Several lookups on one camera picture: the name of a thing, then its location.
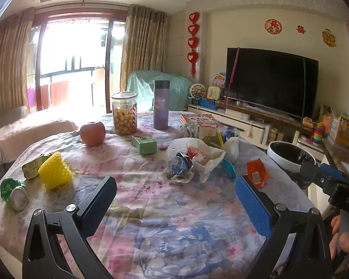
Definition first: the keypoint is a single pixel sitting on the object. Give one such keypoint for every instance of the purple thermos bottle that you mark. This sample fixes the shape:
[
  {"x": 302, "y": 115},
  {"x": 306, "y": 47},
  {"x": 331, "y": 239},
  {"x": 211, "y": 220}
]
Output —
[{"x": 160, "y": 107}]

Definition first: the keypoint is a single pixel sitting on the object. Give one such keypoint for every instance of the beige patterned curtain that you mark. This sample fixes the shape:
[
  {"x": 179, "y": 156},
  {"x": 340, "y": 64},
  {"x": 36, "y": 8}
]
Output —
[
  {"x": 142, "y": 43},
  {"x": 8, "y": 64}
]

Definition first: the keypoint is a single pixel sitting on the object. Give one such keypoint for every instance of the round red wall sticker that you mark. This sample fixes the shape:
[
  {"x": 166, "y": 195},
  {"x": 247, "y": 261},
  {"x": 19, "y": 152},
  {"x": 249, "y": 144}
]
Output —
[{"x": 272, "y": 26}]

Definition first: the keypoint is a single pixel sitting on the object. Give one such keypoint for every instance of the red white wrapper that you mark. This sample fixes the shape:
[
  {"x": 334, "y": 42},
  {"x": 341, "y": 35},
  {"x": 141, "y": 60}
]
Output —
[{"x": 196, "y": 154}]

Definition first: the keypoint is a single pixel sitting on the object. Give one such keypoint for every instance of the yellow red wall sticker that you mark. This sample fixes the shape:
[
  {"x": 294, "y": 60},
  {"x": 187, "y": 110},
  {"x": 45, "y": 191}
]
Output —
[{"x": 328, "y": 37}]

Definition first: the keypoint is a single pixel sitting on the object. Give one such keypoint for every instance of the ferris wheel toy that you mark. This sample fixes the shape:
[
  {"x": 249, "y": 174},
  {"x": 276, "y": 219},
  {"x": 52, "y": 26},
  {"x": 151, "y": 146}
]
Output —
[{"x": 196, "y": 91}]

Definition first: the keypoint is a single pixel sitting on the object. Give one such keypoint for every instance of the teal covered furniture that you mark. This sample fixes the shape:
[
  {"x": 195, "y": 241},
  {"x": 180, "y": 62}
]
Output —
[{"x": 174, "y": 93}]

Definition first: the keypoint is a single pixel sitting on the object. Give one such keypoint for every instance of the black flat television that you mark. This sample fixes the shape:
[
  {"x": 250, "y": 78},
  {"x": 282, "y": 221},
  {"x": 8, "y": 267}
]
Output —
[{"x": 267, "y": 78}]

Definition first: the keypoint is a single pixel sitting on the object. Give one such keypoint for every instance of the blue snack packet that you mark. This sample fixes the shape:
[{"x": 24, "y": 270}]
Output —
[{"x": 227, "y": 132}]

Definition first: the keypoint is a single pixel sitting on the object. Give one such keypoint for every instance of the white plastic bag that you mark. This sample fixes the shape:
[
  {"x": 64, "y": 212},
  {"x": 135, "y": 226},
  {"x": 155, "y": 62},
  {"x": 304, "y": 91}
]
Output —
[{"x": 212, "y": 157}]

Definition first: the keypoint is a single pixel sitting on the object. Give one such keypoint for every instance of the yellow ribbed plastic toy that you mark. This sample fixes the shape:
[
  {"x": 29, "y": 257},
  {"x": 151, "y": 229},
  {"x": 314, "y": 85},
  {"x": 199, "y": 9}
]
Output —
[{"x": 55, "y": 171}]

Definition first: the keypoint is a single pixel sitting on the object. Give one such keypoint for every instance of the blue toy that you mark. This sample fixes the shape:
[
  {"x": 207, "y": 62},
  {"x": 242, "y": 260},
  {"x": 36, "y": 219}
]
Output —
[{"x": 208, "y": 103}]

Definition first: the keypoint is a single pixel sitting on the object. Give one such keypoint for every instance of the white crumpled tissue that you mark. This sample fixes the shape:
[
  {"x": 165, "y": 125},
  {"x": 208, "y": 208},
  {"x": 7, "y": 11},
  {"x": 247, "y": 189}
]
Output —
[{"x": 232, "y": 148}]

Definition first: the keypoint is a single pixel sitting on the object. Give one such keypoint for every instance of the orange snack packet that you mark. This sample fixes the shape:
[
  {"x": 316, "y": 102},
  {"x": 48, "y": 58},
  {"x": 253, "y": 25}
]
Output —
[{"x": 257, "y": 174}]

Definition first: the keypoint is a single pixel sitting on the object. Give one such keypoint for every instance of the yellow toy phone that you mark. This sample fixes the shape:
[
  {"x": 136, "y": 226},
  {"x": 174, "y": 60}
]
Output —
[{"x": 213, "y": 93}]

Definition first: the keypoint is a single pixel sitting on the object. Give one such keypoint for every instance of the brown marble counter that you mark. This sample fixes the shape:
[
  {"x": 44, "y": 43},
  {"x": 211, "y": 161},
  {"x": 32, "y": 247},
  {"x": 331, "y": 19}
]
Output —
[{"x": 334, "y": 154}]

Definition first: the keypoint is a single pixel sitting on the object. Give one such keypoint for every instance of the red white milk carton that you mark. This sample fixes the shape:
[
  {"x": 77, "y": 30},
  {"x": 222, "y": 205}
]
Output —
[{"x": 208, "y": 130}]

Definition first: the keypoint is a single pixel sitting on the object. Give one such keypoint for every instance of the colourful cartoon box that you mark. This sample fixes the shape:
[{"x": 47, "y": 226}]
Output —
[{"x": 344, "y": 128}]

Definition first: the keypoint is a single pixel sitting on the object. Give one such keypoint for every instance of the teal plastic wrapper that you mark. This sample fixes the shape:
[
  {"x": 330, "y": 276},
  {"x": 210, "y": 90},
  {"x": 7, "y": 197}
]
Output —
[{"x": 228, "y": 168}]

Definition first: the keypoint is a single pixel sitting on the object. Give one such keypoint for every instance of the white television cabinet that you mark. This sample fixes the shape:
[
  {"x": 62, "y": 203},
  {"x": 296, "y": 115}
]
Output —
[{"x": 235, "y": 119}]

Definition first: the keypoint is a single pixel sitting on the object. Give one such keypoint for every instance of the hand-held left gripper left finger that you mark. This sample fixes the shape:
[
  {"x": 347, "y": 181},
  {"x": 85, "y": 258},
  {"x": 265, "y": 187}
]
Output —
[{"x": 96, "y": 206}]

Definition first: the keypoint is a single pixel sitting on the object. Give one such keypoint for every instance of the small green box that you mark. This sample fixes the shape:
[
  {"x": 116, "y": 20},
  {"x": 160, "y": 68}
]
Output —
[{"x": 145, "y": 146}]

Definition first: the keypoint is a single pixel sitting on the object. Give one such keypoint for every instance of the white trash bin black liner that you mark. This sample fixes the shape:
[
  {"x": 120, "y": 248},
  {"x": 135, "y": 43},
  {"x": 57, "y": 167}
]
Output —
[{"x": 279, "y": 158}]

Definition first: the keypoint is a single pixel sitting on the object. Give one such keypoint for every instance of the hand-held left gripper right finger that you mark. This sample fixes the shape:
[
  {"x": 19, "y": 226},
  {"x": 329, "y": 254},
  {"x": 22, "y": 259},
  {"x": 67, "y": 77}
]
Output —
[{"x": 253, "y": 206}]

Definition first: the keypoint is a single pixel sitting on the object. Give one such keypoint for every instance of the thin pink rod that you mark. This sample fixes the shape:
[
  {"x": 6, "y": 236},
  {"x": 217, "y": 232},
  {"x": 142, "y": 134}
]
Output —
[{"x": 235, "y": 64}]

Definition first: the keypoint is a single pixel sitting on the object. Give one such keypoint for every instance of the clear cookie jar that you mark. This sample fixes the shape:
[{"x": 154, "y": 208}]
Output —
[{"x": 124, "y": 119}]

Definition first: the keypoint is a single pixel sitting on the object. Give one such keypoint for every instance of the green drink can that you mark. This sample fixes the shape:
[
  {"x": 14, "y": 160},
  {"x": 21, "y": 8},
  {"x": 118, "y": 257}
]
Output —
[{"x": 11, "y": 191}]

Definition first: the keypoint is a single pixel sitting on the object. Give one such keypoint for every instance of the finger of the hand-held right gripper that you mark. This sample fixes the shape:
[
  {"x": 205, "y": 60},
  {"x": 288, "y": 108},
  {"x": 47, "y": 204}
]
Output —
[
  {"x": 311, "y": 173},
  {"x": 333, "y": 172}
]

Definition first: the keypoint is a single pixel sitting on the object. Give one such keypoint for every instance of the sliding glass balcony door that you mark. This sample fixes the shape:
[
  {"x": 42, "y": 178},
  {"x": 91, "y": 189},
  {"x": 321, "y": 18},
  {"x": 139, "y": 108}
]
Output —
[{"x": 116, "y": 49}]

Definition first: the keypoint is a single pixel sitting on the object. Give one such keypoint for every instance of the yellow snack packet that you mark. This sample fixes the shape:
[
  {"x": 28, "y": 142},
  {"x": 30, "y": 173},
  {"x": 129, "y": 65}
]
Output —
[{"x": 213, "y": 141}]

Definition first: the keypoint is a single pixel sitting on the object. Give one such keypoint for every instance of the crushed green drink carton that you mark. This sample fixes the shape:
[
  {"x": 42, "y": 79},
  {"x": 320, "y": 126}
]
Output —
[{"x": 32, "y": 168}]

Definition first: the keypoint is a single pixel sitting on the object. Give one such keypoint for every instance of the pink sofa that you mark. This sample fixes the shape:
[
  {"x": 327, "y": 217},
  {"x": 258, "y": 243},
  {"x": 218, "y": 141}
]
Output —
[{"x": 26, "y": 128}]

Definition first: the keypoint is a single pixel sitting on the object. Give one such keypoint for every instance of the small red wall sticker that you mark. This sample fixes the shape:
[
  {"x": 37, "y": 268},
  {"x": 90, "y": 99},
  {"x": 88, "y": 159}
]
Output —
[{"x": 301, "y": 29}]

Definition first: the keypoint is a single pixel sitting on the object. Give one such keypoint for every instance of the colourful house toy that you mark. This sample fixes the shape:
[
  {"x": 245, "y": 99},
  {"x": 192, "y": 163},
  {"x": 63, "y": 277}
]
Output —
[{"x": 218, "y": 80}]

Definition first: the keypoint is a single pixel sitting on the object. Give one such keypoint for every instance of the thin green rod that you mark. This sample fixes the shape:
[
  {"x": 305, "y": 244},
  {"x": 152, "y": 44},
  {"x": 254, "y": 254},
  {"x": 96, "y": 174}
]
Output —
[{"x": 304, "y": 87}]

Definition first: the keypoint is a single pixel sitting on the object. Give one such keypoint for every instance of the blue silver wrapper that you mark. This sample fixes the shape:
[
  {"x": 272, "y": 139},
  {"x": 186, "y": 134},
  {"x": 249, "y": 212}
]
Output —
[{"x": 180, "y": 165}]

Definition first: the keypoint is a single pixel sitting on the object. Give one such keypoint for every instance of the toy cash register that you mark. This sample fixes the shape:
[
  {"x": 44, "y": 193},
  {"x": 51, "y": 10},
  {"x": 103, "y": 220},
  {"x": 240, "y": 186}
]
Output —
[{"x": 307, "y": 122}]

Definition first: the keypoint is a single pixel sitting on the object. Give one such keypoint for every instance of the red apple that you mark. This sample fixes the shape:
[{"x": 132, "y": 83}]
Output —
[{"x": 93, "y": 133}]

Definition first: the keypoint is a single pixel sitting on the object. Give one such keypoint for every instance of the round wooden boxes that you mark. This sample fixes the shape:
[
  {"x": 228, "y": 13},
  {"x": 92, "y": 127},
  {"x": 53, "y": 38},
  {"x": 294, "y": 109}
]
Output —
[{"x": 272, "y": 135}]

